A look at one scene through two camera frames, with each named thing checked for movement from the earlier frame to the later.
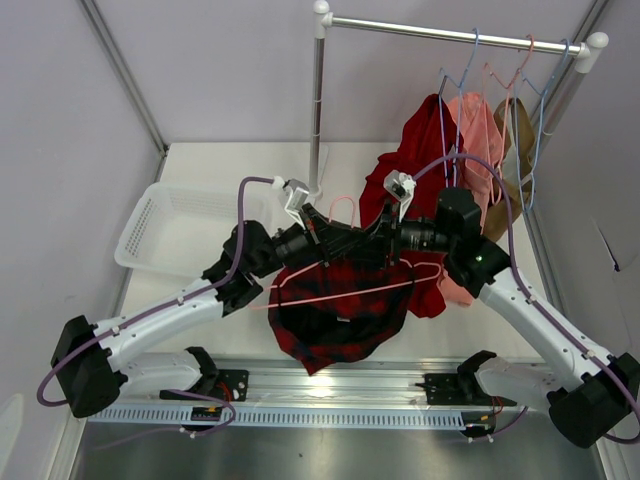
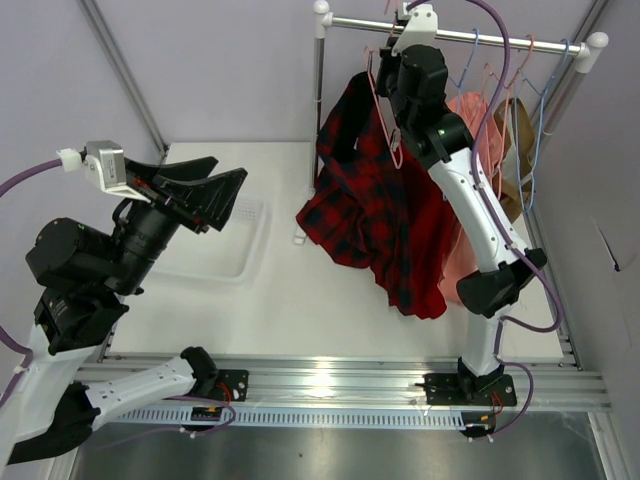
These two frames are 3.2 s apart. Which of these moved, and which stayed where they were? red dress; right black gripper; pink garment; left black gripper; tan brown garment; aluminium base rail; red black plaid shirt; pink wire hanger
Moved: red black plaid shirt; left black gripper; pink wire hanger; right black gripper
Stayed: red dress; pink garment; aluminium base rail; tan brown garment
